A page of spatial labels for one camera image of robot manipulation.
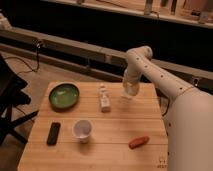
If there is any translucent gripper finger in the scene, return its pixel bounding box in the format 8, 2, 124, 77
121, 92, 132, 100

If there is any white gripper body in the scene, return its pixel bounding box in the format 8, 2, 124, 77
123, 79, 140, 96

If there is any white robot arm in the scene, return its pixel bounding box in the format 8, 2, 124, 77
123, 46, 213, 171

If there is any white ceramic cup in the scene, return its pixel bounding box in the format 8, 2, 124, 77
72, 120, 92, 143

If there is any orange carrot toy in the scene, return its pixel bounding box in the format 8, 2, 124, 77
129, 136, 149, 149

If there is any green bowl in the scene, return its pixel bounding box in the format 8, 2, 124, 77
49, 83, 80, 110

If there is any black remote control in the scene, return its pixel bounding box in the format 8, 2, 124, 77
47, 122, 61, 145

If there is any black office chair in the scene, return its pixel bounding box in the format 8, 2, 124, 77
0, 54, 38, 145

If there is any black cable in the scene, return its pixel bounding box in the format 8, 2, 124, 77
3, 39, 44, 75

